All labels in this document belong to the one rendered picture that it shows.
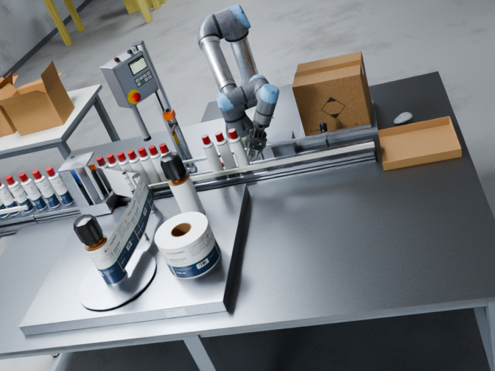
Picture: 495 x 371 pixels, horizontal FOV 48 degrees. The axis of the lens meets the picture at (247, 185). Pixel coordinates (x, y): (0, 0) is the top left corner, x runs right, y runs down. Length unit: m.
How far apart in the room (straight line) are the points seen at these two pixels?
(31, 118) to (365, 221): 2.69
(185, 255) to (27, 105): 2.38
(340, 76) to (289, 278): 0.96
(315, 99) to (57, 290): 1.33
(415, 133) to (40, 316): 1.67
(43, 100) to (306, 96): 2.09
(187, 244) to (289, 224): 0.44
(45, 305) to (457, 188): 1.59
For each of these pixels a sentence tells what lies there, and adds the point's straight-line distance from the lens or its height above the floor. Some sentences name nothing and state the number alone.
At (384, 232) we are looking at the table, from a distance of 2.03.
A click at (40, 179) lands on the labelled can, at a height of 1.05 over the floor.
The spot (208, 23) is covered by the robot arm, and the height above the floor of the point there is 1.45.
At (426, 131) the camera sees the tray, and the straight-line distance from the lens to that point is 2.51.
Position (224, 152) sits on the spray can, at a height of 1.00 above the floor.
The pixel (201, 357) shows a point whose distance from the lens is 2.07.
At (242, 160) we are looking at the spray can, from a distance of 2.43.
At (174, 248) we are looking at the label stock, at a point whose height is 1.02.
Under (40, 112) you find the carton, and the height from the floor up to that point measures 0.91.
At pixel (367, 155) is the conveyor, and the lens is 2.36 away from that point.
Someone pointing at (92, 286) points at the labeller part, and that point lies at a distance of 2.22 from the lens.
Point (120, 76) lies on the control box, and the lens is 2.38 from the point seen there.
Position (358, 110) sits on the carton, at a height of 0.95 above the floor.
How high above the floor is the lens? 2.15
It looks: 32 degrees down
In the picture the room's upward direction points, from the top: 20 degrees counter-clockwise
